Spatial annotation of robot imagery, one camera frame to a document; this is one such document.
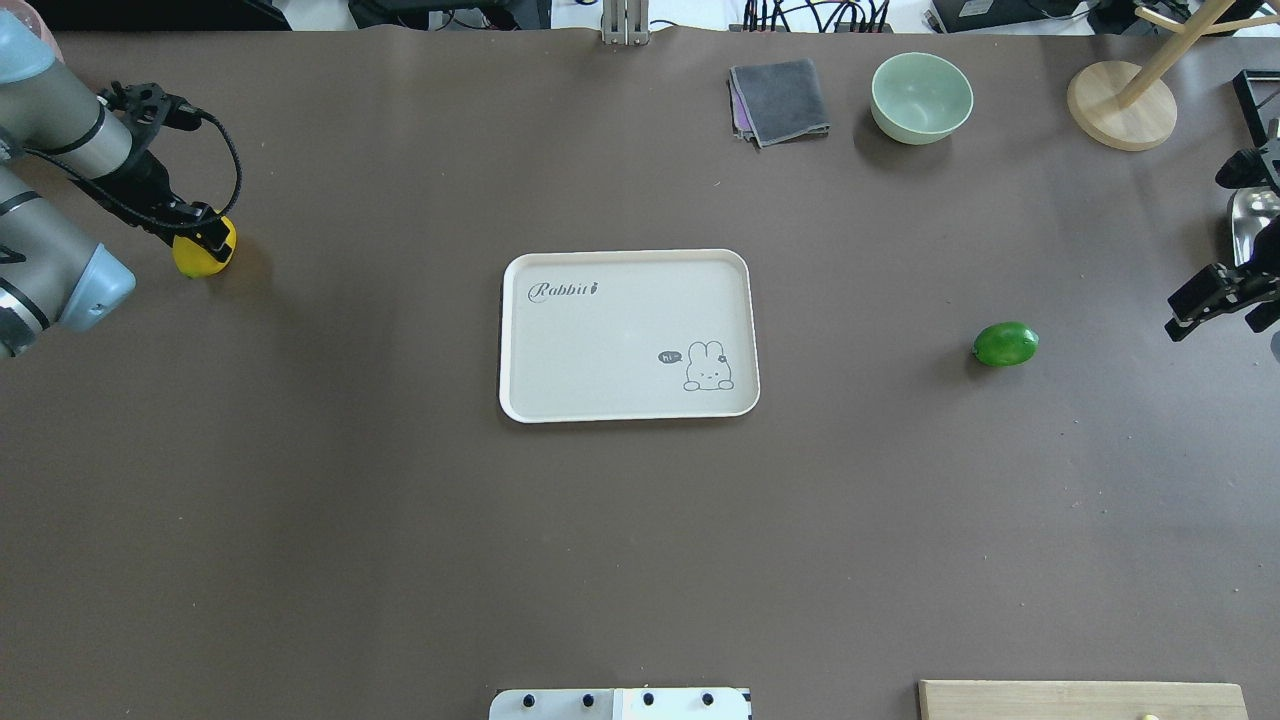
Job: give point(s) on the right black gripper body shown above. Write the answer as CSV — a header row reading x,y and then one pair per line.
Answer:
x,y
1262,287

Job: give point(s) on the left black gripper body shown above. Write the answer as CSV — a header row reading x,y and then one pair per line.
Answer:
x,y
146,182

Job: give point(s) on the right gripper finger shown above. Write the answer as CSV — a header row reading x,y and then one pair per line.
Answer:
x,y
1212,291
1190,325

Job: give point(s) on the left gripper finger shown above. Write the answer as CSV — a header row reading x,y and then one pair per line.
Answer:
x,y
210,243
201,214

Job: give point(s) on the yellow lemon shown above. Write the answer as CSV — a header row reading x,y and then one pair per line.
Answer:
x,y
199,270

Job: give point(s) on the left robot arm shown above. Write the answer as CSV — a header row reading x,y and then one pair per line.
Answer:
x,y
53,272

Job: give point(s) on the black glass rack tray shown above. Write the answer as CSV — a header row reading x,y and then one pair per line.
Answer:
x,y
1257,92

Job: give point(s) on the cream rabbit tray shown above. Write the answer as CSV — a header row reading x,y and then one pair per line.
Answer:
x,y
627,335

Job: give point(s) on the metal scoop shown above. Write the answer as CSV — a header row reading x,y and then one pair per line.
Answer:
x,y
1251,210

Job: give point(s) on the green lime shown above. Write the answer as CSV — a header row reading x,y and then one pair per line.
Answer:
x,y
1005,344

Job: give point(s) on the wooden mug tree stand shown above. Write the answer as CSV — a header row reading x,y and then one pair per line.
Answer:
x,y
1128,107

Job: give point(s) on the mint green bowl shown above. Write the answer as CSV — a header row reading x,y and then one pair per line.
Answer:
x,y
919,98

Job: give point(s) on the wooden cutting board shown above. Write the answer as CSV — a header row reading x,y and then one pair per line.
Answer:
x,y
984,699

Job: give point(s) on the grey folded cloth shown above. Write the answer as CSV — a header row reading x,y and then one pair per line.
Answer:
x,y
778,102

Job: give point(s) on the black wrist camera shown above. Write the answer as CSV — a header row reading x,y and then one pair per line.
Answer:
x,y
149,106

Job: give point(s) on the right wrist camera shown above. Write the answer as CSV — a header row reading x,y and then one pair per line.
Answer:
x,y
1253,167

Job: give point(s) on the aluminium frame post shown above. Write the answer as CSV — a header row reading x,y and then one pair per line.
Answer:
x,y
625,22

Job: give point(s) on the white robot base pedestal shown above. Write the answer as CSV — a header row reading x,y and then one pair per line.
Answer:
x,y
623,703

